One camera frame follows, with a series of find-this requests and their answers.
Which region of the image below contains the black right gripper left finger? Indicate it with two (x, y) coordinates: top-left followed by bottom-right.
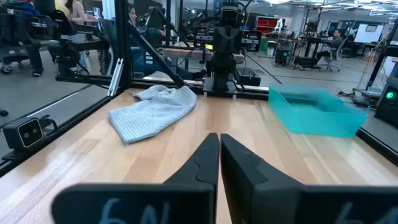
(51, 133), (220, 224)

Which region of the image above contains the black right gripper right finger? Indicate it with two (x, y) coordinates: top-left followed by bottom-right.
(220, 133), (398, 224)

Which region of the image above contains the grey microfiber towel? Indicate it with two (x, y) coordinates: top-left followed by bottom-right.
(108, 85), (198, 146)

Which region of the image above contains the teal translucent plastic basket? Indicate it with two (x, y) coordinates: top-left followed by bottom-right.
(268, 83), (368, 138)

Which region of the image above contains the red storage shelf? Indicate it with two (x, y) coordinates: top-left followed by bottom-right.
(255, 16), (280, 34)

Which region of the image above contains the background wooden table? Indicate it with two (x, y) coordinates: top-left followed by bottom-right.
(163, 46), (246, 63)

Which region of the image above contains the white waste bin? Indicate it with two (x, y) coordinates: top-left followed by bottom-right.
(266, 40), (277, 57)

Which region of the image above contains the person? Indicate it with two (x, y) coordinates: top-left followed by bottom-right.
(315, 28), (345, 62)
(63, 0), (91, 75)
(127, 4), (206, 80)
(0, 0), (44, 78)

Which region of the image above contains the grey office chair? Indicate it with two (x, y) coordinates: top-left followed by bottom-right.
(320, 39), (346, 73)

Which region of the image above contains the black box with green light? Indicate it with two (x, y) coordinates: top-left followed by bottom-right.
(374, 76), (398, 128)

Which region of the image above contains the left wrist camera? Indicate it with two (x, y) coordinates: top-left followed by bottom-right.
(219, 7), (240, 28)

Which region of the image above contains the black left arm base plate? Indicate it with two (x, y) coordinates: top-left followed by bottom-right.
(203, 77), (270, 95)

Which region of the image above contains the silver metal bracket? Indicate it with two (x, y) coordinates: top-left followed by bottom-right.
(107, 58), (124, 97)

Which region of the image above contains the white wall board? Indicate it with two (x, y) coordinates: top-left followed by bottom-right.
(354, 24), (385, 44)

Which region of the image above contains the black table-level camera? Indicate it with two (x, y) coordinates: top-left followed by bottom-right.
(2, 114), (58, 153)

